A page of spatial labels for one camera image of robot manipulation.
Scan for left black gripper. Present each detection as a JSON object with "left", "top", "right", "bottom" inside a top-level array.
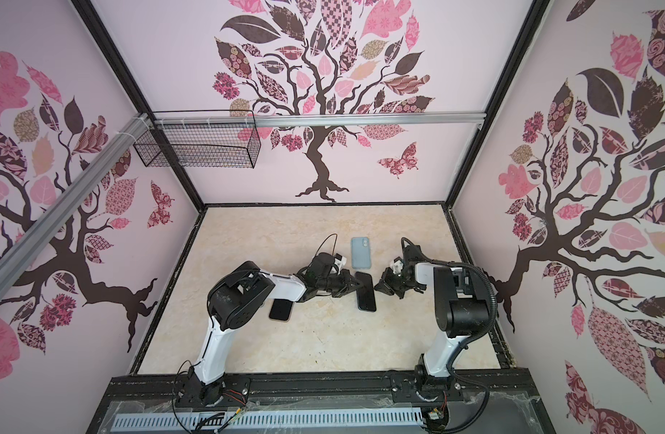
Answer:
[{"left": 317, "top": 268, "right": 364, "bottom": 298}]

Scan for black smartphone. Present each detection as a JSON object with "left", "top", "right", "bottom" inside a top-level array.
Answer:
[{"left": 355, "top": 271, "right": 377, "bottom": 313}]

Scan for light blue phone case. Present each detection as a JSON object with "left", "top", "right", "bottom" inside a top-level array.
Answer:
[{"left": 351, "top": 237, "right": 372, "bottom": 271}]

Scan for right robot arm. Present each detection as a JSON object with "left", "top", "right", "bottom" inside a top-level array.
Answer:
[{"left": 373, "top": 238, "right": 498, "bottom": 384}]

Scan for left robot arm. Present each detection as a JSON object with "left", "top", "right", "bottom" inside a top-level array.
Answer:
[{"left": 194, "top": 252, "right": 364, "bottom": 386}]

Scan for phone in pink case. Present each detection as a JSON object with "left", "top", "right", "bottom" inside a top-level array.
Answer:
[{"left": 269, "top": 299, "right": 294, "bottom": 322}]

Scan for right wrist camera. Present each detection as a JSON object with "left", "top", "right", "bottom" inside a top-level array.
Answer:
[{"left": 390, "top": 259, "right": 405, "bottom": 275}]

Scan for left thin black cable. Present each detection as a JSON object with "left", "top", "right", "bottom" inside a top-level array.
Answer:
[{"left": 313, "top": 232, "right": 340, "bottom": 267}]

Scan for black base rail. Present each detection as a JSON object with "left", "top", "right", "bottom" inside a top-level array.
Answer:
[{"left": 89, "top": 368, "right": 554, "bottom": 433}]

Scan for white slotted cable duct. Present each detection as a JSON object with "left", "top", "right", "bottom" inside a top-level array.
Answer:
[{"left": 110, "top": 408, "right": 424, "bottom": 433}]

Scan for black wire basket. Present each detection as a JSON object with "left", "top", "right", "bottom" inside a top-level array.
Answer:
[{"left": 134, "top": 108, "right": 261, "bottom": 169}]

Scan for back aluminium rail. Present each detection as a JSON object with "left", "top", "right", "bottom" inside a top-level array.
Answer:
[{"left": 154, "top": 111, "right": 486, "bottom": 128}]

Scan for aluminium rail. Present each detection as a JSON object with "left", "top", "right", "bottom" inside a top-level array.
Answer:
[
  {"left": 0, "top": 113, "right": 151, "bottom": 300},
  {"left": 154, "top": 111, "right": 486, "bottom": 128}
]

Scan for left aluminium rail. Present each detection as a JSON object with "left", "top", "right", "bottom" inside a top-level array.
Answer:
[{"left": 0, "top": 113, "right": 151, "bottom": 300}]

